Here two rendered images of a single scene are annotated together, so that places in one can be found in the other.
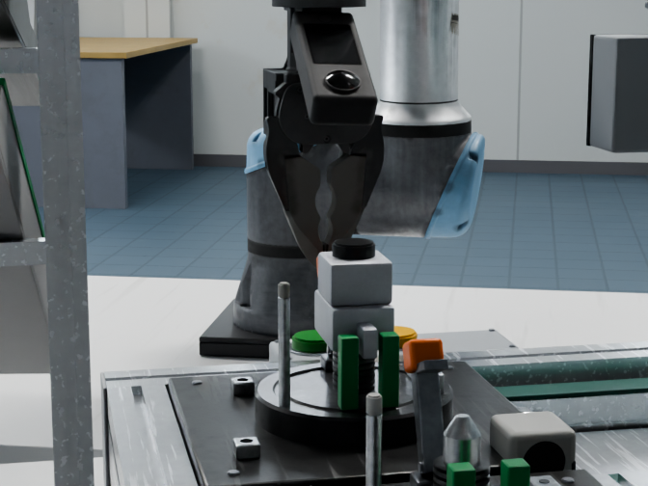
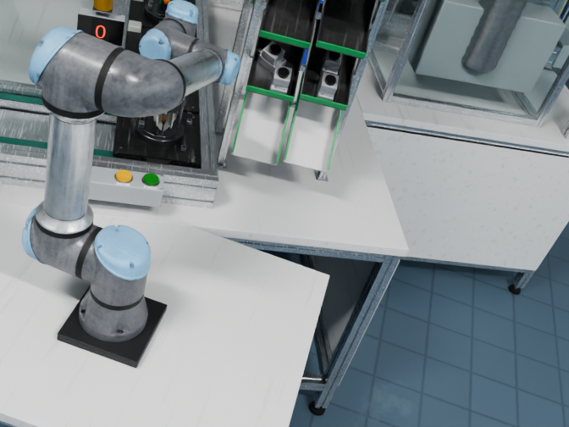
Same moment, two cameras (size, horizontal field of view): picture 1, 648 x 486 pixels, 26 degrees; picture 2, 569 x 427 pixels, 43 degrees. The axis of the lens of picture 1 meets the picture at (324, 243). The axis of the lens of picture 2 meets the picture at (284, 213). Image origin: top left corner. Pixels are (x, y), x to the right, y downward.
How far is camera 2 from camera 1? 2.80 m
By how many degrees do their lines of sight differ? 130
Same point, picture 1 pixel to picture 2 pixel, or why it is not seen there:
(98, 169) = not seen: outside the picture
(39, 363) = (237, 150)
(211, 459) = (196, 123)
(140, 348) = (192, 327)
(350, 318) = not seen: hidden behind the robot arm
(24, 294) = (243, 118)
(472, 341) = (96, 172)
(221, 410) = (190, 142)
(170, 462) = (204, 132)
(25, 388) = (241, 291)
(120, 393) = (213, 166)
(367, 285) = not seen: hidden behind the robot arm
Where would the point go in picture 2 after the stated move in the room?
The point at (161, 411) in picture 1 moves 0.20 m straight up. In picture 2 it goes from (204, 154) to (217, 95)
